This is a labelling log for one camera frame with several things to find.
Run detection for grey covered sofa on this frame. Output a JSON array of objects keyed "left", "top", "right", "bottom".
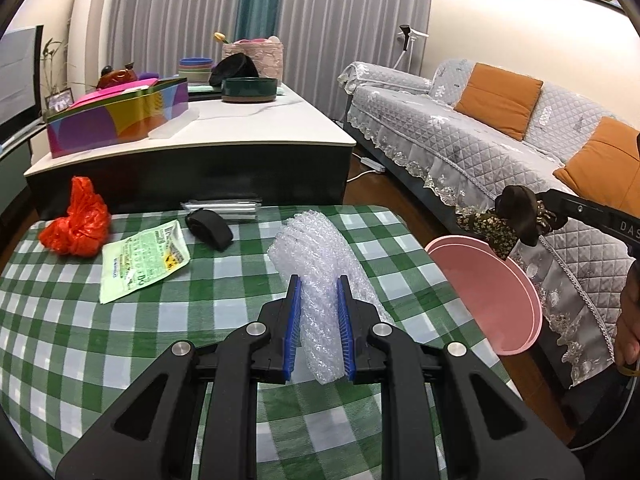
[{"left": 337, "top": 60, "right": 632, "bottom": 387}]

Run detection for person's right hand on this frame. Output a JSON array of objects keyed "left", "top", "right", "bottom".
[{"left": 614, "top": 264, "right": 640, "bottom": 366}]

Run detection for white power strip cable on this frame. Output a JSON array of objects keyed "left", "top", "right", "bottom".
[{"left": 345, "top": 155, "right": 388, "bottom": 183}]

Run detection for photo frame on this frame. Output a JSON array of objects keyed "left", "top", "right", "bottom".
[{"left": 44, "top": 88, "right": 74, "bottom": 115}]

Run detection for green snack wrapper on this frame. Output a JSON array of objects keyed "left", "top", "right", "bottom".
[{"left": 99, "top": 220, "right": 191, "bottom": 304}]

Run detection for purple foam fruit net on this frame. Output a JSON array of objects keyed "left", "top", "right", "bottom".
[{"left": 268, "top": 210, "right": 394, "bottom": 385}]

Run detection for tv cabinet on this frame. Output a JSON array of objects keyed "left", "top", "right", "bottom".
[{"left": 0, "top": 122, "right": 50, "bottom": 214}]

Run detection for black hat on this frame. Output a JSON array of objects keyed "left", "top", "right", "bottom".
[{"left": 208, "top": 52, "right": 259, "bottom": 88}]

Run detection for potted plant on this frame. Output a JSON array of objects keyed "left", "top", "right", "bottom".
[{"left": 41, "top": 38, "right": 66, "bottom": 96}]

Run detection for orange cushion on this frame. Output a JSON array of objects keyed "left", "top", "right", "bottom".
[
  {"left": 553, "top": 117, "right": 640, "bottom": 218},
  {"left": 454, "top": 63, "right": 544, "bottom": 141}
]

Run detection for pink trash bin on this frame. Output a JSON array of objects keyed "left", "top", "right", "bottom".
[{"left": 425, "top": 235, "right": 542, "bottom": 356}]

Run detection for colourful gift box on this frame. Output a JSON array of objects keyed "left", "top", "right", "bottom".
[{"left": 46, "top": 78, "right": 189, "bottom": 158}]

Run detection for television with grey cover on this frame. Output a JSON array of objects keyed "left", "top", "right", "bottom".
[{"left": 0, "top": 25, "right": 43, "bottom": 143}]

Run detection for grey curtains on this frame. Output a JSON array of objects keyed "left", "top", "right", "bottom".
[{"left": 106, "top": 0, "right": 431, "bottom": 119}]

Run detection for black strap roll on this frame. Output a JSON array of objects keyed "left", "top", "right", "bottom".
[{"left": 184, "top": 207, "right": 236, "bottom": 253}]

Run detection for orange cushion far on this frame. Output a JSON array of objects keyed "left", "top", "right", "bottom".
[{"left": 454, "top": 63, "right": 544, "bottom": 141}]

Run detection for clear plastic packaging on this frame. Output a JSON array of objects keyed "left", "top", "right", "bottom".
[{"left": 181, "top": 200, "right": 262, "bottom": 221}]

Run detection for stack of coloured bowls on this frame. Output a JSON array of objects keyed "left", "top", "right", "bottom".
[{"left": 178, "top": 58, "right": 214, "bottom": 84}]

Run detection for white air conditioner tower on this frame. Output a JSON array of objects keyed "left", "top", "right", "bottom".
[{"left": 66, "top": 0, "right": 112, "bottom": 98}]

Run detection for pink lace basket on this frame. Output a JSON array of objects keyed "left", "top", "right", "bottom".
[{"left": 222, "top": 36, "right": 284, "bottom": 84}]

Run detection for dark green round tin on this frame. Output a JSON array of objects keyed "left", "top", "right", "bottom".
[{"left": 221, "top": 77, "right": 278, "bottom": 104}]

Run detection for white top coffee table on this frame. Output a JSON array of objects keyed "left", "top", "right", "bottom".
[{"left": 25, "top": 87, "right": 356, "bottom": 220}]

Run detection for red plastic bag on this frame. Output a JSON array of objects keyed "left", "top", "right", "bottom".
[{"left": 38, "top": 177, "right": 111, "bottom": 258}]

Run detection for red teapot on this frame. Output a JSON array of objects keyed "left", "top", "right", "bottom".
[{"left": 96, "top": 63, "right": 138, "bottom": 90}]

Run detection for orange cushion near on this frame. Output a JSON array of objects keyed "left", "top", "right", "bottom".
[{"left": 553, "top": 117, "right": 640, "bottom": 218}]

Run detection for brown gold fabric bow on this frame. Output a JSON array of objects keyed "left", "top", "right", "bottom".
[{"left": 456, "top": 185, "right": 568, "bottom": 260}]

